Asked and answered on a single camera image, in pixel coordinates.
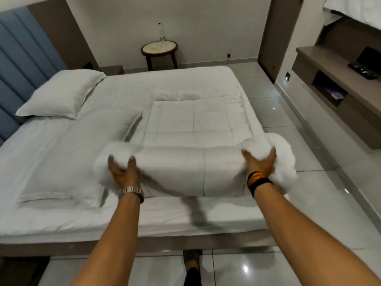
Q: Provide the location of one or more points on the black trousers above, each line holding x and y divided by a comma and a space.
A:
192, 278

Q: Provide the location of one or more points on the person's left forearm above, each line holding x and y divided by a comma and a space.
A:
110, 244

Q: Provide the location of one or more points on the purple booklet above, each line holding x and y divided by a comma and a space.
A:
333, 92

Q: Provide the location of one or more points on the black remote control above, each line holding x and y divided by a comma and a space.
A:
361, 69

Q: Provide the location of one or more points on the brown wall desk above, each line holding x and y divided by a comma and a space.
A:
327, 62

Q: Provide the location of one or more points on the black orange wristband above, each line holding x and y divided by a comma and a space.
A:
257, 183

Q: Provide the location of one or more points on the brown nightstand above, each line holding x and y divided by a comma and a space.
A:
112, 70

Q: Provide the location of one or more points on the silver wristwatch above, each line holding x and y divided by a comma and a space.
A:
131, 190

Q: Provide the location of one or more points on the black wall switch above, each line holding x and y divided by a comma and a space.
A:
288, 77

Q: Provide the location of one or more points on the clear glass bottle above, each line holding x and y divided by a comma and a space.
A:
161, 34

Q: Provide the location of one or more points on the brown door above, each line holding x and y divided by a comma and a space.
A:
279, 35

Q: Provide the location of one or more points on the grey slipper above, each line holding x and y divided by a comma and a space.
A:
192, 258

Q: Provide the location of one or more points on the person's right hand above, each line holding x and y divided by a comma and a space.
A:
260, 166

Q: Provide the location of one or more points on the person's right forearm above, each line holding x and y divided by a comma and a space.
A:
297, 235

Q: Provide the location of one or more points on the person's left hand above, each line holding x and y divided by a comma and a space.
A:
126, 175

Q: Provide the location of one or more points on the round wooden side table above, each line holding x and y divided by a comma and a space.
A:
159, 47

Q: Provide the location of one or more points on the blue padded headboard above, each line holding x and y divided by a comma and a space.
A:
20, 56

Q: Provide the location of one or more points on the white hanging cloth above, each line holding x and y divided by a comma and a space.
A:
357, 5

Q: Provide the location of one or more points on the white quilted duvet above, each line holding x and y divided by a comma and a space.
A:
178, 169

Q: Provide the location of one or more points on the white pillow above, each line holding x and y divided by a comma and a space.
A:
74, 157
59, 92

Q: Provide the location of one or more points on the white bed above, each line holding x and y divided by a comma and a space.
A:
178, 214

